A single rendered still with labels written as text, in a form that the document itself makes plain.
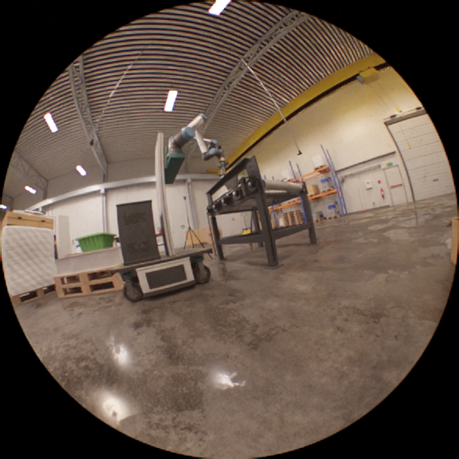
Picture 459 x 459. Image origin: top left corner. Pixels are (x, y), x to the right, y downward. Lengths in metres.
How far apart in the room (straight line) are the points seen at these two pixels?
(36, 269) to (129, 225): 2.20
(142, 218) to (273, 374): 1.27
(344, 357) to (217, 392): 0.38
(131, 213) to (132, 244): 0.26
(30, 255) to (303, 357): 3.15
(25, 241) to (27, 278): 0.53
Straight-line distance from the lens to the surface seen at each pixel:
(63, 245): 3.87
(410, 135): 11.25
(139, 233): 1.25
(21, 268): 2.92
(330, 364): 0.51
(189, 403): 0.50
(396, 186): 10.13
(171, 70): 8.67
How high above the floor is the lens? 0.43
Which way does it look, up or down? 1 degrees up
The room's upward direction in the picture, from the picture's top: 11 degrees counter-clockwise
